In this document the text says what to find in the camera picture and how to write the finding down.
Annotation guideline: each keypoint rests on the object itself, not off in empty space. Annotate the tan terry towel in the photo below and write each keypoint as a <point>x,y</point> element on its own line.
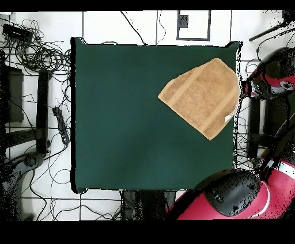
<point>202,96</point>

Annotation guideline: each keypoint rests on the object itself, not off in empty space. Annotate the black rod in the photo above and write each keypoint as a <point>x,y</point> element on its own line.
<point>265,34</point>

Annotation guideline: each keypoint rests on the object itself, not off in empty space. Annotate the dark green table cloth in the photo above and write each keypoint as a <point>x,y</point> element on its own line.
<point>115,138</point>

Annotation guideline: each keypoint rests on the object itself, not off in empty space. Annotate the grey square floor frame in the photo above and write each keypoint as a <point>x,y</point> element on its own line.
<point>209,25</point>

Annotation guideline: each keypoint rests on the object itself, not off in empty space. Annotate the dark flat panel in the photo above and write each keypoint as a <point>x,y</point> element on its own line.
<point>275,117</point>
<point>13,96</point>

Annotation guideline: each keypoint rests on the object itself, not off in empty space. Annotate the black horizontal beam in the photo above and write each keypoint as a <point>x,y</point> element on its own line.
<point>20,138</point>

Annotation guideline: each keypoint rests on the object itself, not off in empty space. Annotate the black power strip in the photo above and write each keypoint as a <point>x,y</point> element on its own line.
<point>61,124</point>

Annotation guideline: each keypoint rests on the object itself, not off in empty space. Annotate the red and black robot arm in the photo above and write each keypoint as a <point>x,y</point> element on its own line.
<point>230,200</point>

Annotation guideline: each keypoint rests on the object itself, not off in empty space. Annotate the black adapter box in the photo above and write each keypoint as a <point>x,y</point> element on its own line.
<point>16,32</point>

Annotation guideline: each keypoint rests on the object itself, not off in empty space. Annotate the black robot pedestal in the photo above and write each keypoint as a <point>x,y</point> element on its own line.
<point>147,204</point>

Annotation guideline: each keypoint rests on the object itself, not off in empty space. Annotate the black upright post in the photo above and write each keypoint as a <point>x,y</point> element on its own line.
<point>254,119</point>
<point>42,110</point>

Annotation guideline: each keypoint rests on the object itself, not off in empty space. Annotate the dark curved stand base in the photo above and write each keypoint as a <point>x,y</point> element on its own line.
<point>30,160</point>

